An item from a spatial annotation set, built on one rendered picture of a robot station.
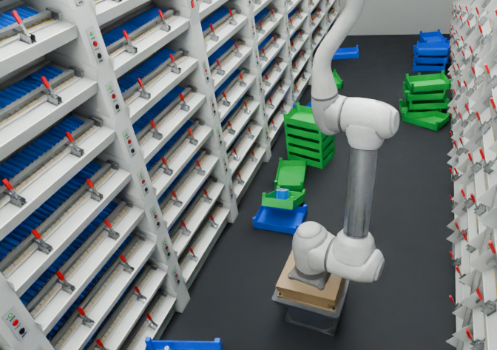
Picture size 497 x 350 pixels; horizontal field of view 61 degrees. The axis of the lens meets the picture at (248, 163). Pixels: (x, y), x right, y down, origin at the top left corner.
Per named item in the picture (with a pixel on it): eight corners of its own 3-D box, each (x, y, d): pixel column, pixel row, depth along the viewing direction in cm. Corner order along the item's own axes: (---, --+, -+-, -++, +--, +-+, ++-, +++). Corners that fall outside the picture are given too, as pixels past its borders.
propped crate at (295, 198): (276, 197, 288) (276, 185, 286) (305, 200, 280) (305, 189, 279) (261, 205, 260) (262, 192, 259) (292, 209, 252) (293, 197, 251)
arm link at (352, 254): (337, 261, 190) (385, 277, 179) (322, 279, 178) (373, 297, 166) (352, 92, 164) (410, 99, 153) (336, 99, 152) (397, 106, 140)
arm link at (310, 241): (304, 244, 202) (299, 210, 189) (339, 256, 192) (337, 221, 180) (288, 268, 191) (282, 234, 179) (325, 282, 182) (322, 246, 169)
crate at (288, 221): (308, 213, 269) (307, 204, 265) (299, 235, 254) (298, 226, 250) (264, 207, 280) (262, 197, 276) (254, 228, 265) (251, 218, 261)
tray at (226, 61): (251, 53, 275) (255, 34, 266) (211, 94, 230) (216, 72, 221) (222, 43, 278) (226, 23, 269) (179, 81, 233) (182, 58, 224)
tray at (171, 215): (217, 163, 245) (220, 150, 239) (166, 234, 200) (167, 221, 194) (187, 149, 248) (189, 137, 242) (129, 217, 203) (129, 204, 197)
